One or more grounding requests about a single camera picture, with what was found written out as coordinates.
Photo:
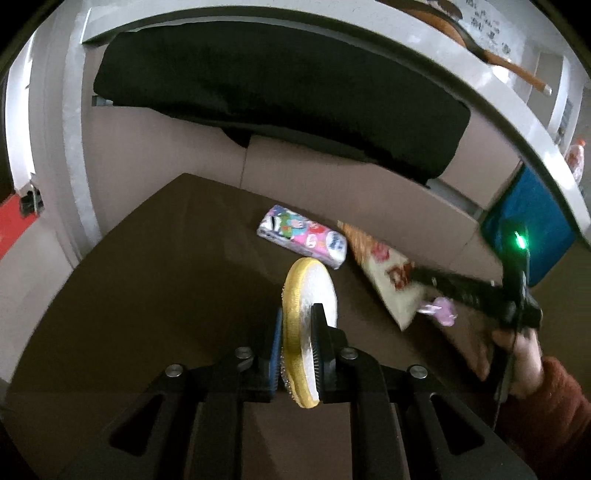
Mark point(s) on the white gold round lid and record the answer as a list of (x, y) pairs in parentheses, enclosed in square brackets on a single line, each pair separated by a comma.
[(308, 283)]

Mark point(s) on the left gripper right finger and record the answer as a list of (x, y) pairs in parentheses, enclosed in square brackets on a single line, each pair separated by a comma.
[(327, 343)]

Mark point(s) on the cream snack wrapper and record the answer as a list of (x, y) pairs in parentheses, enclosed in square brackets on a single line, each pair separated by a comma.
[(389, 271)]

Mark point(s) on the blue towel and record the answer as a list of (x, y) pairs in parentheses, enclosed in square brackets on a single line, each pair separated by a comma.
[(529, 204)]

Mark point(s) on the pink heart-shaped wrapper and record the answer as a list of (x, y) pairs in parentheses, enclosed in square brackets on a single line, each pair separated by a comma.
[(441, 309)]

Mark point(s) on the wok with wooden handle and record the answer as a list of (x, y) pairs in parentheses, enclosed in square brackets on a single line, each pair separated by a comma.
[(478, 29)]

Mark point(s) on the pink tissue pack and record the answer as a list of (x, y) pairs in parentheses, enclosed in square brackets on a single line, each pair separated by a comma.
[(301, 235)]

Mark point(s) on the dark red sleeve forearm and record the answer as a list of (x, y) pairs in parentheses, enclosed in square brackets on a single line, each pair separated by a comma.
[(556, 426)]

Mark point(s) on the black cloth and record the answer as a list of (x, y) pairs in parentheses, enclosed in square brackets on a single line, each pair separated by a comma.
[(293, 85)]

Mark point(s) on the red label plastic bottle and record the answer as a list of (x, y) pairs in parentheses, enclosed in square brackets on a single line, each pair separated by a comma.
[(575, 159)]

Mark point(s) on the cardboard panel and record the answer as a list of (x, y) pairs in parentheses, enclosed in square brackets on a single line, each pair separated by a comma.
[(130, 153)]

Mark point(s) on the person's right hand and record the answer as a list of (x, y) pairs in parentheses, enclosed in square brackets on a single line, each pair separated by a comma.
[(528, 372)]

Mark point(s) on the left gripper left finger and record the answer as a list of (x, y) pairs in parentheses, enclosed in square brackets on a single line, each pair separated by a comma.
[(275, 361)]

